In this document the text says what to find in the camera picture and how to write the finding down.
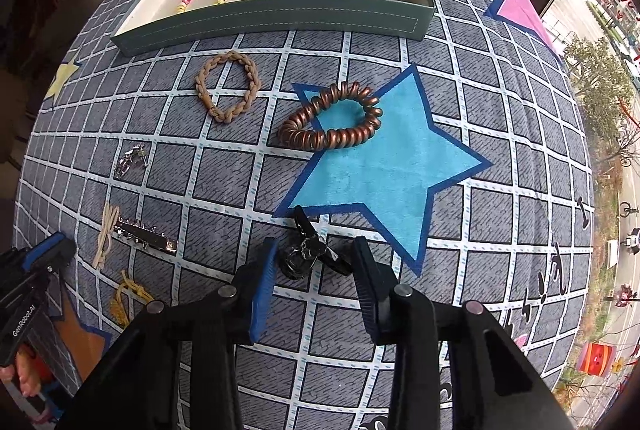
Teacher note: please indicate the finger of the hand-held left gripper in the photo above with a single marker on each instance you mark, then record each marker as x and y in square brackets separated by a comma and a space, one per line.
[52, 250]

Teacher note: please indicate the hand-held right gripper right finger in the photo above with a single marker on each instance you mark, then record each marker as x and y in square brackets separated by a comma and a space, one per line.
[367, 280]

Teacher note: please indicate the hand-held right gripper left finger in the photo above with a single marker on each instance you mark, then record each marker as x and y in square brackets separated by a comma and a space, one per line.
[265, 290]

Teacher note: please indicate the black bow hair clip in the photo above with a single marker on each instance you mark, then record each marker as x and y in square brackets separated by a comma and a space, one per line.
[300, 255]

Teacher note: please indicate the silver alligator hair clip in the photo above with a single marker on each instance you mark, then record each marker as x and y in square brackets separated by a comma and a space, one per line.
[150, 235]

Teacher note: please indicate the small silver charm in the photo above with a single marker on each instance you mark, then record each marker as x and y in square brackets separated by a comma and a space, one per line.
[131, 158]

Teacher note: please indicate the person's left hand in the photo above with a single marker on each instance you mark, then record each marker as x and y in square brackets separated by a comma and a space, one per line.
[22, 375]

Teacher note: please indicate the tree outside window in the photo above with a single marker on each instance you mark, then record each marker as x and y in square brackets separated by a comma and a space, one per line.
[600, 80]

